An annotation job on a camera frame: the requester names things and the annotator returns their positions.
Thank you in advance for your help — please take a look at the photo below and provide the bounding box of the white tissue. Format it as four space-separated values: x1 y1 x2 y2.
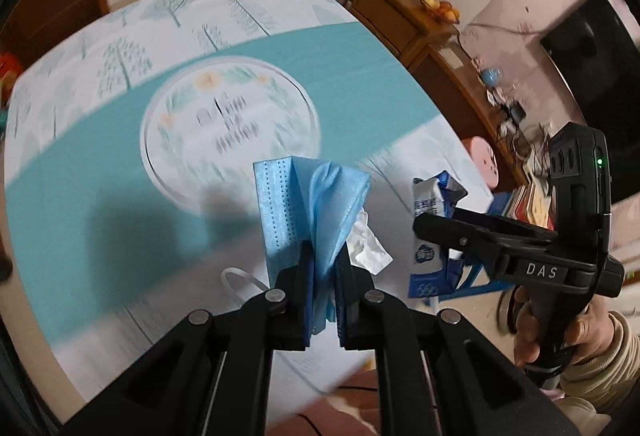
346 208 393 275

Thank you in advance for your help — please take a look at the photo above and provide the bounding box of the blue white wrapper bag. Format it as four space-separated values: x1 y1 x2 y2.
408 170 468 298

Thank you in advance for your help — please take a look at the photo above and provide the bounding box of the blue face mask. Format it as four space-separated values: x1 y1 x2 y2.
254 156 370 336

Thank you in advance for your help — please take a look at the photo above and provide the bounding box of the person right hand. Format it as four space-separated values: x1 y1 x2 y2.
512 284 618 369

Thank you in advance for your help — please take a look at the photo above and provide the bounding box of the black television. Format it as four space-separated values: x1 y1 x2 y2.
540 0 640 203

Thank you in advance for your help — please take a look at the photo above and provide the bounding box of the brown wooden cabinet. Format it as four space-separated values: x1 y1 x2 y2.
350 0 527 191

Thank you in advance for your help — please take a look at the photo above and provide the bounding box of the tree print tablecloth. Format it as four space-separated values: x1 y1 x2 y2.
4 0 491 399

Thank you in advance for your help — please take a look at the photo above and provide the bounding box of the fruit bowl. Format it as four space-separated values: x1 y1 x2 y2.
420 0 460 24

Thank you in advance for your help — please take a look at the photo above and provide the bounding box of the left brown wooden door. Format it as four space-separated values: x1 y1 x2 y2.
1 0 108 67

